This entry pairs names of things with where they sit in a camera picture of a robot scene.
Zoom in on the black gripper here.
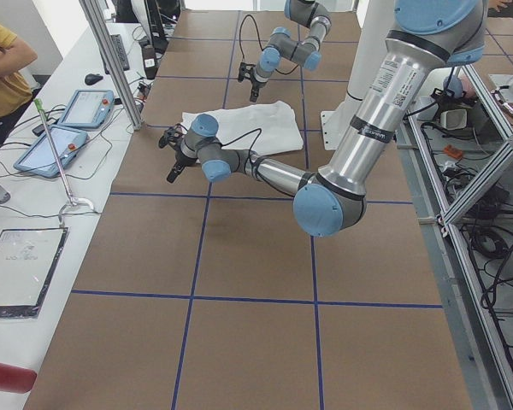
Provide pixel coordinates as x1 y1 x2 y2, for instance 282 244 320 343
166 150 197 183
250 72 267 102

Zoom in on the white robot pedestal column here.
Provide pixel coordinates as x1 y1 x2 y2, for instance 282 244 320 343
321 0 395 151

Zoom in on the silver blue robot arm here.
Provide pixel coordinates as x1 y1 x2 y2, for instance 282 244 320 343
238 0 332 103
160 1 488 237

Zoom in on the blue teach pendant far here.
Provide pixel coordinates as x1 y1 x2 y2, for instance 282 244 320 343
57 90 115 129

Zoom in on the aluminium frame post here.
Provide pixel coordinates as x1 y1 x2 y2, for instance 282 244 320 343
79 0 143 131

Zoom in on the black keyboard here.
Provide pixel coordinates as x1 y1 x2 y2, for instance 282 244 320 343
109 34 130 71

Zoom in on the red bottle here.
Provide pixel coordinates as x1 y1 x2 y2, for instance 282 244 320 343
0 362 37 394

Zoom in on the white long-sleeve printed shirt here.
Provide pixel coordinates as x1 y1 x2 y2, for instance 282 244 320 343
206 101 304 155

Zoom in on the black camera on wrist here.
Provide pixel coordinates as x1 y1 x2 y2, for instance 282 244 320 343
158 124 187 150

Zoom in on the black computer mouse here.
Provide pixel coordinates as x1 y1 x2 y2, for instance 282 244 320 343
85 73 103 85

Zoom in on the blue teach pendant near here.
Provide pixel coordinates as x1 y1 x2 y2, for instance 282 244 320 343
14 125 88 179

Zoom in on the man in yellow shirt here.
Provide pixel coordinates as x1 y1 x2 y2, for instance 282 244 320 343
0 24 38 145

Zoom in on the blue teach pendant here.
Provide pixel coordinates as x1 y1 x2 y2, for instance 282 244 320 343
14 125 88 179
57 90 115 129

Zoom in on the metal reacher stick green handle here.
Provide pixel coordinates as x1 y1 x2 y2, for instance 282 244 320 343
33 98 97 227

